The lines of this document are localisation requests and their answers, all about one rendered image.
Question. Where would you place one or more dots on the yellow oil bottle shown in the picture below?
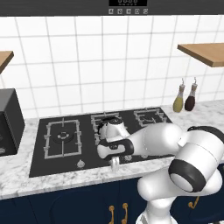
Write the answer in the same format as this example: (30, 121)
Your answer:
(178, 102)

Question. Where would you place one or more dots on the dark blue cupboard door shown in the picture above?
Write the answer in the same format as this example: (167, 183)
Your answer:
(131, 201)
(75, 205)
(204, 210)

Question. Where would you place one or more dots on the dark brown vinegar bottle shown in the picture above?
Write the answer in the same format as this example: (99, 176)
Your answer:
(190, 102)

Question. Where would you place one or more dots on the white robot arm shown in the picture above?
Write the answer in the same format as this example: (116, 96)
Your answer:
(163, 140)

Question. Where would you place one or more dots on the wooden wall shelf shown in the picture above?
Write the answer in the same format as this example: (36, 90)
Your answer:
(4, 59)
(204, 54)

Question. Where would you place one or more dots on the grey burner grate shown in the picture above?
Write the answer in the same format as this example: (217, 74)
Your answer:
(62, 135)
(94, 121)
(150, 116)

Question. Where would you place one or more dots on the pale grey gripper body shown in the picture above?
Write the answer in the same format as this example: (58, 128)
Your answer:
(115, 164)

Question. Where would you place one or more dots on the black countertop appliance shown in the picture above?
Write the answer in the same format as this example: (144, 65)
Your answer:
(8, 122)

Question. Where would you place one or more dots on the grey hob knob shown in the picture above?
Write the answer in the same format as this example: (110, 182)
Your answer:
(128, 158)
(80, 164)
(144, 156)

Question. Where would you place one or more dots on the black extractor hood with display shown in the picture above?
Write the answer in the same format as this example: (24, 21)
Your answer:
(58, 7)

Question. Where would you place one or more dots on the black gas hob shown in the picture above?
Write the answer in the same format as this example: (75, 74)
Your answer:
(87, 151)

